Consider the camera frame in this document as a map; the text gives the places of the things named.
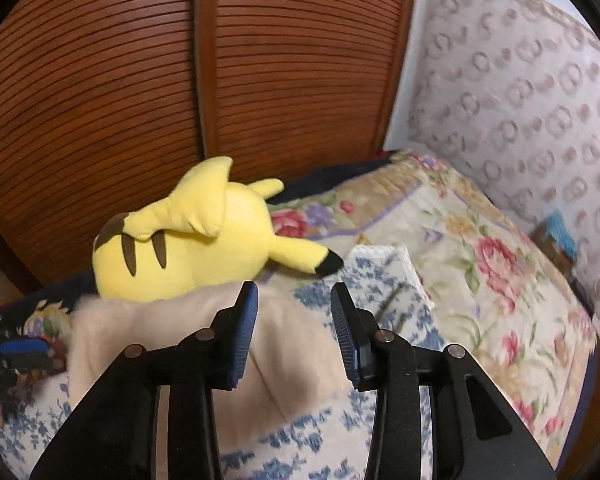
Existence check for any peach printed t-shirt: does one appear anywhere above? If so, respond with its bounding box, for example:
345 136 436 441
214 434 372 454
67 285 353 453

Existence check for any circle print sheer curtain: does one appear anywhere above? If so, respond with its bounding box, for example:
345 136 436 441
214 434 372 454
405 0 600 321

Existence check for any wooden louvred wardrobe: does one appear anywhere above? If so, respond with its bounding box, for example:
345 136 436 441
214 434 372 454
0 0 421 293

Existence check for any floral blanket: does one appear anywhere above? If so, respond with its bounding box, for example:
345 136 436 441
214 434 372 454
22 150 600 466

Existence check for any yellow plush toy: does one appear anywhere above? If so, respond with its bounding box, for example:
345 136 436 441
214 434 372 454
91 156 344 303

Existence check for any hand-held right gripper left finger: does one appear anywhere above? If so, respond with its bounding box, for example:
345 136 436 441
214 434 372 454
30 280 260 480

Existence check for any blue floral bed sheet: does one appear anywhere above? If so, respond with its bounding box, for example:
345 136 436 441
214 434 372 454
0 245 451 480

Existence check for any blue cloth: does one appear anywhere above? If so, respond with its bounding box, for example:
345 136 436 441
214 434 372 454
545 210 578 256

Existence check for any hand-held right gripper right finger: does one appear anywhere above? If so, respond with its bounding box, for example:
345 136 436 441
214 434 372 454
330 282 558 480

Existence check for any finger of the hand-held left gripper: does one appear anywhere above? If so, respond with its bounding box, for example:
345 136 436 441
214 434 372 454
0 339 51 357
2 355 66 373

